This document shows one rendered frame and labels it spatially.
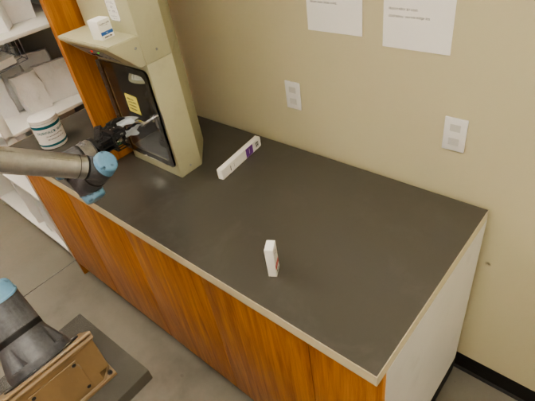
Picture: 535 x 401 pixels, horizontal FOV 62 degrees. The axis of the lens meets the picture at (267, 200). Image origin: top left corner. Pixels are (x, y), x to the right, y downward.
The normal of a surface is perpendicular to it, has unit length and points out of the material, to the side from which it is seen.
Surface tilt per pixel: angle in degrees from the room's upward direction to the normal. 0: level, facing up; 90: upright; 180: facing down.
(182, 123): 90
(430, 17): 90
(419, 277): 0
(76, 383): 90
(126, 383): 0
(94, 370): 90
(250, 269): 0
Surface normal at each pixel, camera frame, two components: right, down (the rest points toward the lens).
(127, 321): -0.13, -0.77
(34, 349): 0.30, -0.54
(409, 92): -0.64, 0.55
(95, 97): 0.76, 0.33
